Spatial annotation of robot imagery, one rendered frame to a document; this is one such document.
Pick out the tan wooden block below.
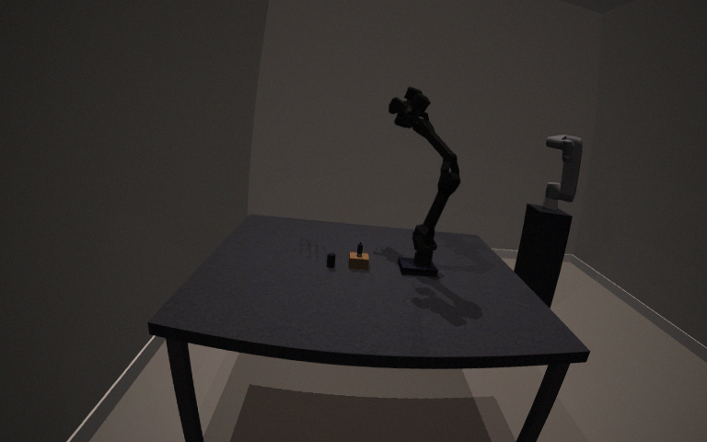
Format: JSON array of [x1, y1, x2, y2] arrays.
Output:
[[349, 252, 369, 270]]

